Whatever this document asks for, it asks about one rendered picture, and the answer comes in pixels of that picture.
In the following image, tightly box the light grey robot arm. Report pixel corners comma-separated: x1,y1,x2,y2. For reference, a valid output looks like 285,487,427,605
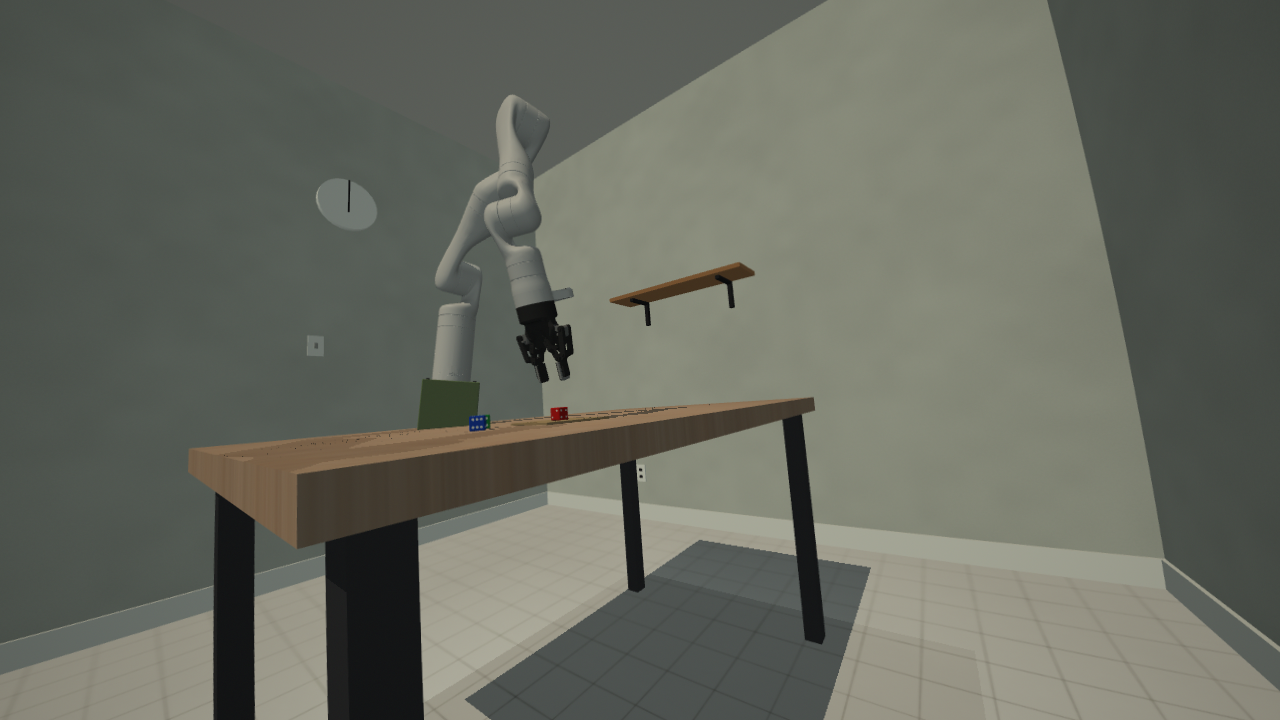
433,95,573,382

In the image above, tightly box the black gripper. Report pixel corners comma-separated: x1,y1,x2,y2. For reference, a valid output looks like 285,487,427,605
516,300,573,383

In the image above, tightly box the olive-tan square mat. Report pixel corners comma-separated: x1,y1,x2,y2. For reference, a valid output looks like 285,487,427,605
511,416,609,425

